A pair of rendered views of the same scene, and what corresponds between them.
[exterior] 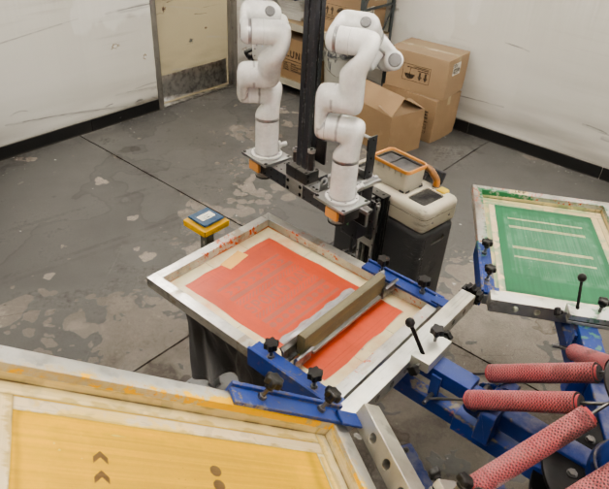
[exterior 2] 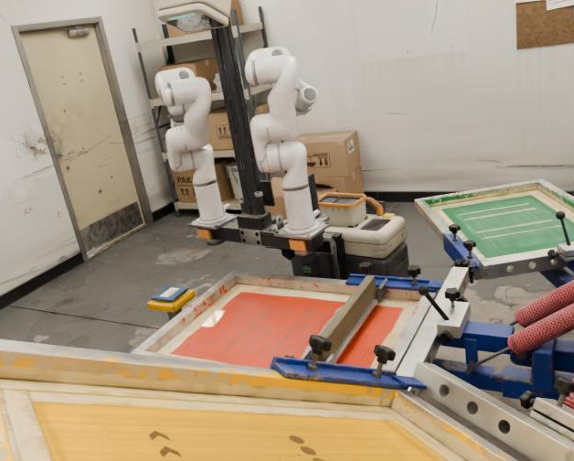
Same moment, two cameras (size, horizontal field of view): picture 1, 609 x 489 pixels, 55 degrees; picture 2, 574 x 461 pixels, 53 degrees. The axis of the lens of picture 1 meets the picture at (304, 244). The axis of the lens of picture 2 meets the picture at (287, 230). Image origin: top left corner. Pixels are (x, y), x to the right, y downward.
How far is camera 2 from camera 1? 42 cm
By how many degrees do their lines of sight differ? 16
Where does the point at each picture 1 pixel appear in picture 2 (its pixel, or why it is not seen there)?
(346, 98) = (281, 121)
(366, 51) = (287, 70)
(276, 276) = (262, 317)
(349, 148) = (297, 171)
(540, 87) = (428, 141)
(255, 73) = (185, 134)
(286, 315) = (288, 346)
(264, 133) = (206, 196)
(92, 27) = (2, 198)
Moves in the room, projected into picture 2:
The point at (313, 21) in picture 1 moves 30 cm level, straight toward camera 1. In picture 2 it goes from (228, 68) to (239, 72)
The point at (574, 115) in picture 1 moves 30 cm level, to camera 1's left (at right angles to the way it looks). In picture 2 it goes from (466, 155) to (434, 162)
